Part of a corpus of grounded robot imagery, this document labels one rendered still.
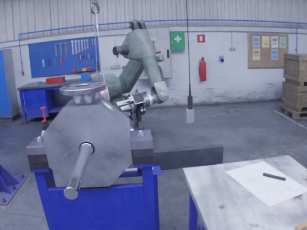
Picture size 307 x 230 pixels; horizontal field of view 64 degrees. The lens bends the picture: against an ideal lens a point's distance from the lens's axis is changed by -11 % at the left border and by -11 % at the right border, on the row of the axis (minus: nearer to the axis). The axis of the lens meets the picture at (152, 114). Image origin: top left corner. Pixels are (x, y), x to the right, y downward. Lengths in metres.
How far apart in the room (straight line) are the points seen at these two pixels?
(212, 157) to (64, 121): 1.09
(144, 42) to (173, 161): 1.76
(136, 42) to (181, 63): 3.52
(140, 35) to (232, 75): 4.16
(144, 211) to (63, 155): 0.60
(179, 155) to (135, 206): 0.52
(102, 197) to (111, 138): 0.40
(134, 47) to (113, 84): 0.77
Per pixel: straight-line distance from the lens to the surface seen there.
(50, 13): 7.06
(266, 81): 7.50
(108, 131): 1.45
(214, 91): 7.00
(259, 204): 1.37
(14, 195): 3.45
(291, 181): 1.61
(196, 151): 1.97
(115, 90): 3.88
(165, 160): 1.96
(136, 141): 1.48
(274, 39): 7.51
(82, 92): 1.38
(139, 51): 3.31
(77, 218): 1.78
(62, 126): 1.48
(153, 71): 3.26
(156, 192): 2.09
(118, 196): 1.65
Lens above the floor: 1.63
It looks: 15 degrees down
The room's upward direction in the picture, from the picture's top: 3 degrees counter-clockwise
